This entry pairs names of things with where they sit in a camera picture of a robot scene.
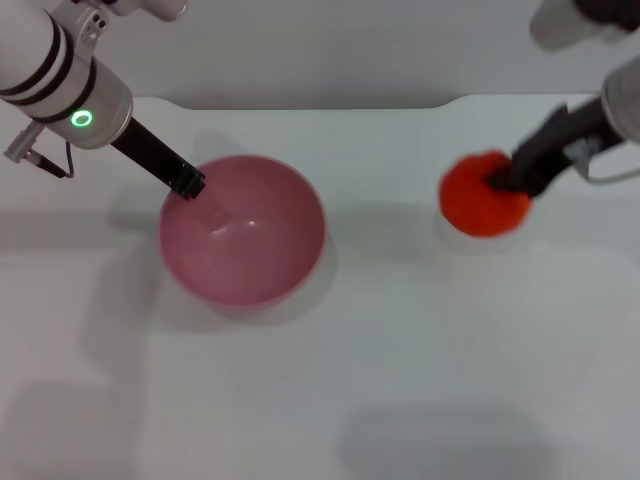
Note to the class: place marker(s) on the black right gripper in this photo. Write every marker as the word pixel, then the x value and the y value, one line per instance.
pixel 555 145

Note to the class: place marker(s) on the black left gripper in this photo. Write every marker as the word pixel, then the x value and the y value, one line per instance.
pixel 147 150

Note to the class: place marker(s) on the orange fruit with stem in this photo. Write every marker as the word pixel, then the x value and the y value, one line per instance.
pixel 470 205

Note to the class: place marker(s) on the pink plastic bowl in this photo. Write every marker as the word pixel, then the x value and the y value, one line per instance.
pixel 250 245

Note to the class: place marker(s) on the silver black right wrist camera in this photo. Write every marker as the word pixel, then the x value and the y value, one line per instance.
pixel 575 20

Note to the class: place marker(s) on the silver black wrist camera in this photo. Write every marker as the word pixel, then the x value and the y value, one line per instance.
pixel 160 7
pixel 575 20

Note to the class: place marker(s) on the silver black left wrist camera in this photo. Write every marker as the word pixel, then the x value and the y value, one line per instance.
pixel 160 7

